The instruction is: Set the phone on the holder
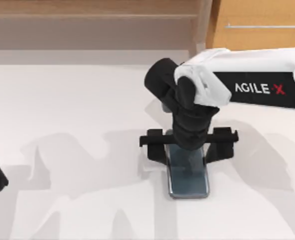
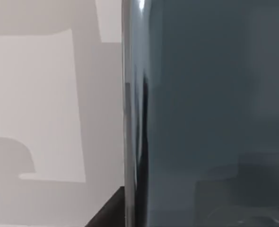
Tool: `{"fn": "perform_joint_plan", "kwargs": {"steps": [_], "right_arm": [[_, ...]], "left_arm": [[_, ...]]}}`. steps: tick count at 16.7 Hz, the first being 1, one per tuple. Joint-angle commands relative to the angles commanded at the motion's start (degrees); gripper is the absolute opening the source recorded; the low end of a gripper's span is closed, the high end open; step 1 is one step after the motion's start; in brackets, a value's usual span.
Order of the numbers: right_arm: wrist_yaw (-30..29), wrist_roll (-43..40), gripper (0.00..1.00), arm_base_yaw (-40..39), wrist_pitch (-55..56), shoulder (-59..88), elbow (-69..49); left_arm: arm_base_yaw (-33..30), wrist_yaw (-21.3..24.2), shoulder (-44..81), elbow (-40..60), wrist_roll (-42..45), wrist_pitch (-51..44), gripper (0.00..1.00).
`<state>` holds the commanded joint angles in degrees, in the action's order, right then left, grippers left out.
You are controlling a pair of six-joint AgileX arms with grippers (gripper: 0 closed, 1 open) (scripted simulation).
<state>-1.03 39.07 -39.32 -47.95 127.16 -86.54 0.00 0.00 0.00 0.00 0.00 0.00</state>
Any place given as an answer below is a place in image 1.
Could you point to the wooden open shelf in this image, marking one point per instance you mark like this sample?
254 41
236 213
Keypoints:
87 25

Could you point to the grey smartphone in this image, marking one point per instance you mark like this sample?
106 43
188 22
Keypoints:
188 182

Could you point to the wooden cupboard door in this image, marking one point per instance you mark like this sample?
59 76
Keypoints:
257 12

